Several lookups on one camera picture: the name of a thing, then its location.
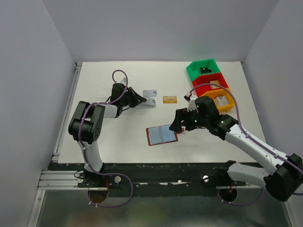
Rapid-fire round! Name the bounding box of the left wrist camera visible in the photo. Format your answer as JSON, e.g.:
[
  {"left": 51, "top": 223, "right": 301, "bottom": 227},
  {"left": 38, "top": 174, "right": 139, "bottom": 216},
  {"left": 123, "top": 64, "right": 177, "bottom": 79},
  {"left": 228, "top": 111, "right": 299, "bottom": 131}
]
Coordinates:
[{"left": 120, "top": 78, "right": 128, "bottom": 86}]

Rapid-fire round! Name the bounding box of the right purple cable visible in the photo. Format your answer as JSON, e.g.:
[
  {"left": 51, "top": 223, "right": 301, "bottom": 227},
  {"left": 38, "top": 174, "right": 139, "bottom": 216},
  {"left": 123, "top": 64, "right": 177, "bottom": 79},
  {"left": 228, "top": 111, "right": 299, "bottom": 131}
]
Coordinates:
[{"left": 184, "top": 83, "right": 303, "bottom": 206}]

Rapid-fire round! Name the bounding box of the tan box in red bin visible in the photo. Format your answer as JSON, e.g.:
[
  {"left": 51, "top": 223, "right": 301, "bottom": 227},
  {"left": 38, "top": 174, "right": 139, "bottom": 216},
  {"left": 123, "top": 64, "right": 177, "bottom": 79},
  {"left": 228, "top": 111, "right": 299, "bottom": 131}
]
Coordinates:
[{"left": 210, "top": 80, "right": 220, "bottom": 89}]

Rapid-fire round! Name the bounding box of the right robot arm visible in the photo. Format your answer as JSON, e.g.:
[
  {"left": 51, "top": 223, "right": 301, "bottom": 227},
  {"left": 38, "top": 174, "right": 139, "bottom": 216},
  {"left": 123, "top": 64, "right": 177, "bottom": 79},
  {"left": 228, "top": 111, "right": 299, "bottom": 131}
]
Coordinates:
[{"left": 169, "top": 96, "right": 303, "bottom": 202}]

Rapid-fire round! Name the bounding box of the aluminium front rail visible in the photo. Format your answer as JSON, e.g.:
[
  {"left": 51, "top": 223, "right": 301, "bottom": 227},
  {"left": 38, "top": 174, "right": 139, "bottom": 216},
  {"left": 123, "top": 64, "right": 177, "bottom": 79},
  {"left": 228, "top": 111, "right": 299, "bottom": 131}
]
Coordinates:
[{"left": 37, "top": 168, "right": 266, "bottom": 192}]

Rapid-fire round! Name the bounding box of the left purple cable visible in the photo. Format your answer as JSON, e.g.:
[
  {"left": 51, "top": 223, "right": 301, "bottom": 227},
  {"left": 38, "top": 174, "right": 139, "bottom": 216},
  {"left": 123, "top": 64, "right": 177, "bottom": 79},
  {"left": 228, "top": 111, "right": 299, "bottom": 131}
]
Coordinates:
[{"left": 77, "top": 69, "right": 134, "bottom": 209}]

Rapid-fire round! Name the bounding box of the yellow plastic bin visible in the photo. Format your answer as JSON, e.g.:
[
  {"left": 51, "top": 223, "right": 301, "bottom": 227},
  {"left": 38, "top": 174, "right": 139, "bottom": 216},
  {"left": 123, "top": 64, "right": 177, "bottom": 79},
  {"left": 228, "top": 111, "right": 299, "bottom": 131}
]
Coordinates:
[{"left": 202, "top": 88, "right": 235, "bottom": 113}]

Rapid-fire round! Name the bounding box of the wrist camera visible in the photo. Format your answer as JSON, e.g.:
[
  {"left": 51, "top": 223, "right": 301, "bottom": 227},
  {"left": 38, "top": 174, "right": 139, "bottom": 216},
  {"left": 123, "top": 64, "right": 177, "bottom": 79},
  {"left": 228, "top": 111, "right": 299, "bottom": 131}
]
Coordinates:
[
  {"left": 120, "top": 78, "right": 128, "bottom": 86},
  {"left": 184, "top": 92, "right": 198, "bottom": 112}
]

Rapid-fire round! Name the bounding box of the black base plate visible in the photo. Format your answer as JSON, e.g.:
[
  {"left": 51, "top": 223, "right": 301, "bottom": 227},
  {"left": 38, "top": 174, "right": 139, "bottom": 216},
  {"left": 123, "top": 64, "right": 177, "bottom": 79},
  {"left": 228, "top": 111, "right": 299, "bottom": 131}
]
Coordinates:
[{"left": 48, "top": 163, "right": 251, "bottom": 197}]

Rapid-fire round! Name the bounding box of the white VIP card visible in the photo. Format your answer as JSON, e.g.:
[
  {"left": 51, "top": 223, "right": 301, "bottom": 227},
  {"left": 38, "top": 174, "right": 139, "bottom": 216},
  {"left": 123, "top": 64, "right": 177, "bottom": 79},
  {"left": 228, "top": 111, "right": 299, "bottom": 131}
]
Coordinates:
[
  {"left": 143, "top": 89, "right": 157, "bottom": 97},
  {"left": 144, "top": 97, "right": 156, "bottom": 107}
]

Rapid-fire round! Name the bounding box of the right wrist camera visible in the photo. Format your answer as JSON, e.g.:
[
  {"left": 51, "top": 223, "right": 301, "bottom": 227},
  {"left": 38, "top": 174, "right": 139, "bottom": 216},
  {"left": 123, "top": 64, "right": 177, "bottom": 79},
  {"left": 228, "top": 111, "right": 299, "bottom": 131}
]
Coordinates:
[{"left": 184, "top": 92, "right": 198, "bottom": 112}]

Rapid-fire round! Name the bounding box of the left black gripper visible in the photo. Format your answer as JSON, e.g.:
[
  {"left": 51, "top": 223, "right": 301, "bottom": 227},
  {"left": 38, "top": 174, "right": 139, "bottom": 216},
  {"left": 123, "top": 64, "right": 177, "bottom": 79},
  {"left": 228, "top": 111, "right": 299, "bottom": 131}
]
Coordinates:
[{"left": 120, "top": 87, "right": 146, "bottom": 108}]

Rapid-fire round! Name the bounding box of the red plastic bin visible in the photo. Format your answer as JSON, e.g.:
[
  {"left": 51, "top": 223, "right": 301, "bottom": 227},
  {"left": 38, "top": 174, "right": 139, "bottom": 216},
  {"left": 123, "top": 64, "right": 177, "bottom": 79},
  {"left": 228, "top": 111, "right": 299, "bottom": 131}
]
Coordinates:
[{"left": 192, "top": 72, "right": 230, "bottom": 94}]

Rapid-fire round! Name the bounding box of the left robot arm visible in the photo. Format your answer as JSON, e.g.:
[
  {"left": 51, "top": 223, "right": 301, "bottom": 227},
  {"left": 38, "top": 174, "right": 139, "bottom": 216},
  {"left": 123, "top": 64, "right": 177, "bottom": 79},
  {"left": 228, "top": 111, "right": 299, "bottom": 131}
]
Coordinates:
[{"left": 68, "top": 82, "right": 147, "bottom": 187}]

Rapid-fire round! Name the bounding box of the black item in green bin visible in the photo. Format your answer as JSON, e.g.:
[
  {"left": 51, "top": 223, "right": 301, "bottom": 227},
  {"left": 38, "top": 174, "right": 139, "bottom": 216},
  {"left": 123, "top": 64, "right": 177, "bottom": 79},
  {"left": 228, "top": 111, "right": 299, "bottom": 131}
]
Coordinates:
[{"left": 200, "top": 68, "right": 212, "bottom": 74}]

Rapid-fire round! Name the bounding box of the aluminium left side rail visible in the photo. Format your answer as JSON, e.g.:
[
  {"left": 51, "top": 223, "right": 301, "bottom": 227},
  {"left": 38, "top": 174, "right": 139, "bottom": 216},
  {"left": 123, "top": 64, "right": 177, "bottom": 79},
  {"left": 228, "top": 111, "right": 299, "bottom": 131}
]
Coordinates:
[{"left": 51, "top": 62, "right": 83, "bottom": 163}]

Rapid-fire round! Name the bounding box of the green plastic bin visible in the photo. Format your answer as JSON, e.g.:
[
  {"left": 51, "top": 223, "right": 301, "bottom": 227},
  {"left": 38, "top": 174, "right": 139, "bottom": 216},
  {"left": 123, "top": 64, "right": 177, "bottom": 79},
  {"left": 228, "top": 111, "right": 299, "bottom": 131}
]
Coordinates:
[{"left": 186, "top": 59, "right": 221, "bottom": 81}]

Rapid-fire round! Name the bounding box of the white box in yellow bin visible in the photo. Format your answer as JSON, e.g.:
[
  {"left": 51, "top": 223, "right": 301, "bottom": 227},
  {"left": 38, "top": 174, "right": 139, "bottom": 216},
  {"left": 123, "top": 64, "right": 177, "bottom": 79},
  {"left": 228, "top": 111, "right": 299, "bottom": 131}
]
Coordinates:
[{"left": 215, "top": 96, "right": 229, "bottom": 107}]

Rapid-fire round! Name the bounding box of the purple cable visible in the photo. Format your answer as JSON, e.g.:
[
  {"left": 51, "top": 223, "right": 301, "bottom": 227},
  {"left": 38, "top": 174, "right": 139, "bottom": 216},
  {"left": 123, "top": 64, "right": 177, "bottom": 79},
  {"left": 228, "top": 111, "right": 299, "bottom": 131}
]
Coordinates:
[
  {"left": 77, "top": 69, "right": 134, "bottom": 209},
  {"left": 184, "top": 83, "right": 303, "bottom": 206}
]

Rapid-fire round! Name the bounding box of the gold credit card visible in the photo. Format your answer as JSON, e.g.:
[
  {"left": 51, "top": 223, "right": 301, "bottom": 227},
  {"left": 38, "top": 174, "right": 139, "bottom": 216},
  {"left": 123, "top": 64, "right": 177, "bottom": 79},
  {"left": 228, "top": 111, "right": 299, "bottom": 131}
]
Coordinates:
[{"left": 162, "top": 96, "right": 178, "bottom": 104}]

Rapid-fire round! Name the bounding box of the red leather card holder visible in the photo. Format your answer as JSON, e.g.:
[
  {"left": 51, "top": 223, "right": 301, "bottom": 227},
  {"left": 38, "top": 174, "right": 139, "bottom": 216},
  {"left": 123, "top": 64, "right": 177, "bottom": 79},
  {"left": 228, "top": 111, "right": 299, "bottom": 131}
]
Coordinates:
[{"left": 146, "top": 125, "right": 179, "bottom": 146}]

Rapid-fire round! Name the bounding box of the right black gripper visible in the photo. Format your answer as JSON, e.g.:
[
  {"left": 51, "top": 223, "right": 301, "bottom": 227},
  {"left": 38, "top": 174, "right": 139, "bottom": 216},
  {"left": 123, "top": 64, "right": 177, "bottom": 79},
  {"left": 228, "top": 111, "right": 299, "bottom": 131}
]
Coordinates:
[{"left": 169, "top": 105, "right": 209, "bottom": 133}]

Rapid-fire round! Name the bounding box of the aluminium rail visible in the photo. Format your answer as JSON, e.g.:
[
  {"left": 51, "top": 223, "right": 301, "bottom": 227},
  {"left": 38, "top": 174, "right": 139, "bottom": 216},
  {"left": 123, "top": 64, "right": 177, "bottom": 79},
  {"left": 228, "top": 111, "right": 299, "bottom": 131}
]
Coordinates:
[
  {"left": 37, "top": 168, "right": 266, "bottom": 192},
  {"left": 51, "top": 62, "right": 83, "bottom": 163}
]

